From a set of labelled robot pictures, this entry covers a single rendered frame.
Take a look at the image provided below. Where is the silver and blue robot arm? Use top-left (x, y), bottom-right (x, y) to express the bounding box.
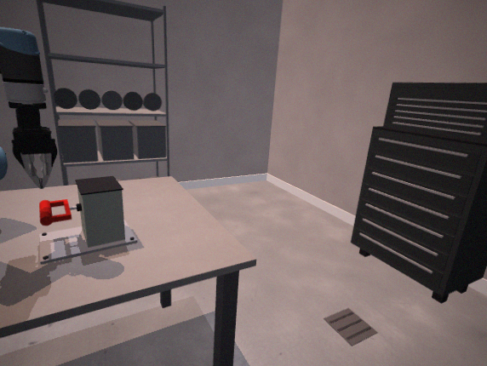
top-left (0, 27), bottom-right (48, 180)

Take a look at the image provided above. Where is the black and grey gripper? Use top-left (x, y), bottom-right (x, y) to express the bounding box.
top-left (9, 101), bottom-right (57, 189)

